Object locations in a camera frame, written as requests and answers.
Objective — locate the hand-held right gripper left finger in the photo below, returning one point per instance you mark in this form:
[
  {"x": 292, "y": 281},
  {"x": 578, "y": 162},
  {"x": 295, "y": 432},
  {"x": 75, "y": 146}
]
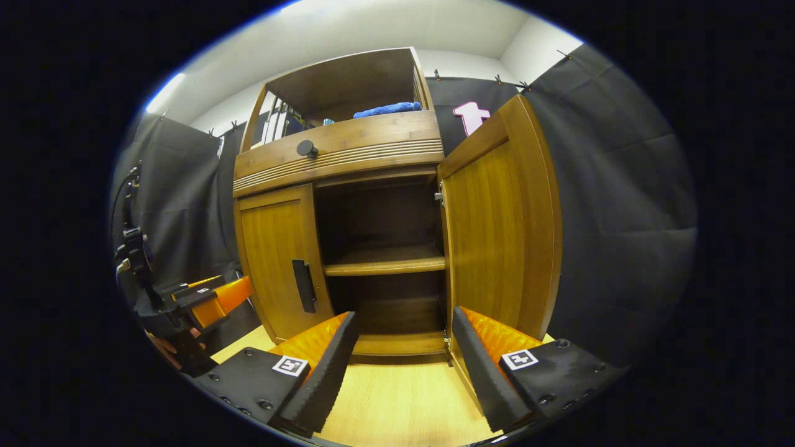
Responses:
[{"x": 326, "y": 379}]

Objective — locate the wooden double-door shoe cabinet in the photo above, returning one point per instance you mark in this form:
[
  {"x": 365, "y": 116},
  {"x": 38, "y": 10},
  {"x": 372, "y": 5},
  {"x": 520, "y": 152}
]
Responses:
[{"x": 379, "y": 211}]

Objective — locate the wooden ribbed drawer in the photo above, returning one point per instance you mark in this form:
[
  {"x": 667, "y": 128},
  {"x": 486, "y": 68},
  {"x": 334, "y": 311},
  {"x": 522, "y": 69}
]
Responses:
[{"x": 372, "y": 149}]

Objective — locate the round black drawer knob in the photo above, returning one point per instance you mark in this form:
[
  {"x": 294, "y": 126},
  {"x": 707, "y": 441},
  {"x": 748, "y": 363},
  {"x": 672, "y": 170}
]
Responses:
[{"x": 307, "y": 148}]

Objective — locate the wooden cabinet door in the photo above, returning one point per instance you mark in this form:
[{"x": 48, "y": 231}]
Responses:
[
  {"x": 273, "y": 261},
  {"x": 497, "y": 236}
]

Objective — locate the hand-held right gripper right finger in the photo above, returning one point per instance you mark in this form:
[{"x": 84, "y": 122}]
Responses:
[{"x": 481, "y": 366}]

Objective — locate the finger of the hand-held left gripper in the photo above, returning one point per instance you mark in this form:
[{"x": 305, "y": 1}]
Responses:
[
  {"x": 205, "y": 282},
  {"x": 230, "y": 298}
]

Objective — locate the wooden inner shelf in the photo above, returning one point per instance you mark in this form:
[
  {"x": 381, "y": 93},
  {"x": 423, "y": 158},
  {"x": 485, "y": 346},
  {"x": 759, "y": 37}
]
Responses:
[{"x": 385, "y": 259}]

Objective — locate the blue folded towel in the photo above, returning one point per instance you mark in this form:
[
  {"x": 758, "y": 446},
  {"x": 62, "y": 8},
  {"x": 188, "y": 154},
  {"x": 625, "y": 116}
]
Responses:
[{"x": 388, "y": 110}]

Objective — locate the metal door hinge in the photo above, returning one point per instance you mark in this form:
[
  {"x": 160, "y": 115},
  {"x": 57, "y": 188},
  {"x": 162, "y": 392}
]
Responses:
[
  {"x": 446, "y": 339},
  {"x": 439, "y": 194}
]

